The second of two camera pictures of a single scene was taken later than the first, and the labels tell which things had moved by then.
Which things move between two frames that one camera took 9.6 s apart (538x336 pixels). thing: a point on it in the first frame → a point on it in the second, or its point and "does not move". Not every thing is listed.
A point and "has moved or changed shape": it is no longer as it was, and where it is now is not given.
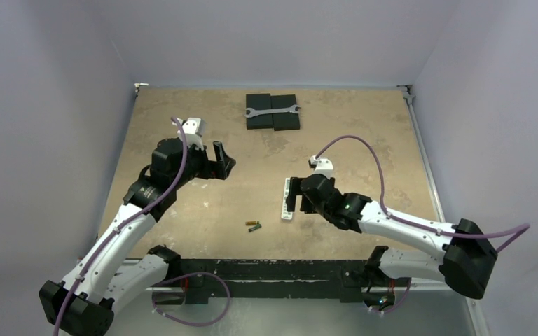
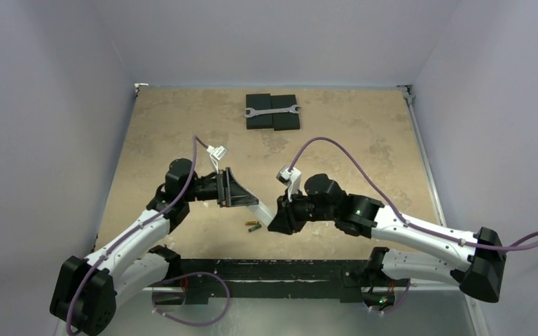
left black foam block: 258,101 does not move
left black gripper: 218,169 → 229,192
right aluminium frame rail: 408,93 does not move
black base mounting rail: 279,278 does not move
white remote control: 285,214 has moved or changed shape
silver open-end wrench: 251,113 does not move
